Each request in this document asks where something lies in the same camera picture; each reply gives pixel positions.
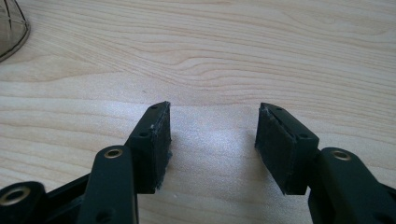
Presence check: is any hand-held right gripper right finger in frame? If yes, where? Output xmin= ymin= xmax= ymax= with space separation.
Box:
xmin=254 ymin=102 xmax=321 ymax=196

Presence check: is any clear glass mug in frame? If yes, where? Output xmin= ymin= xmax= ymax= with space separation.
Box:
xmin=0 ymin=0 xmax=32 ymax=63

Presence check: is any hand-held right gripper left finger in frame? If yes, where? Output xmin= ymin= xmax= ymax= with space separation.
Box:
xmin=124 ymin=101 xmax=173 ymax=195

